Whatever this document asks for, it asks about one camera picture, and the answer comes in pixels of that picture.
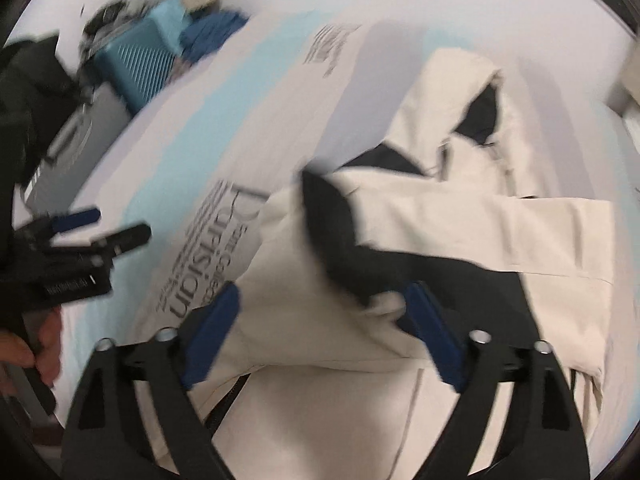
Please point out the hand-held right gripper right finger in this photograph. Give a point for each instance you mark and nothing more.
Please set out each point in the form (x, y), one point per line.
(429, 327)

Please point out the grey suitcase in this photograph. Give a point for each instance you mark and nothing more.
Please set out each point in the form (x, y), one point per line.
(80, 150)

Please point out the pile of grey clothes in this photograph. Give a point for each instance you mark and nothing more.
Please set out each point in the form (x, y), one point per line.
(112, 22)

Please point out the striped printed bed sheet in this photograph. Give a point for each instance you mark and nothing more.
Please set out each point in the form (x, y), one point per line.
(280, 90)

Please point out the blue cloth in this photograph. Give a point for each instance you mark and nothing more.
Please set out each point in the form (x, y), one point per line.
(212, 35)

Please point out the blue ribbed suitcase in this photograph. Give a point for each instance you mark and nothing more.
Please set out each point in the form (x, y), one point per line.
(137, 60)

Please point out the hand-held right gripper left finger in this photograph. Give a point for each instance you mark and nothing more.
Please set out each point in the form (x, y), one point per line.
(216, 327)

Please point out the person's left hand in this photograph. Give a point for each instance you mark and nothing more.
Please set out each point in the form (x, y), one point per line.
(50, 345)

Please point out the cream and black jacket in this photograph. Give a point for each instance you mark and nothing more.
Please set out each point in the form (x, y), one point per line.
(500, 235)

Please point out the beige cloth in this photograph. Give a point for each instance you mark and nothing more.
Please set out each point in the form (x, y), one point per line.
(627, 85)

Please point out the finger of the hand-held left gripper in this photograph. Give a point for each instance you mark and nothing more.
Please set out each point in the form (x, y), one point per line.
(125, 240)
(75, 220)

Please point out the black bag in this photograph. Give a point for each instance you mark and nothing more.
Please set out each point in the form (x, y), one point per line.
(32, 100)

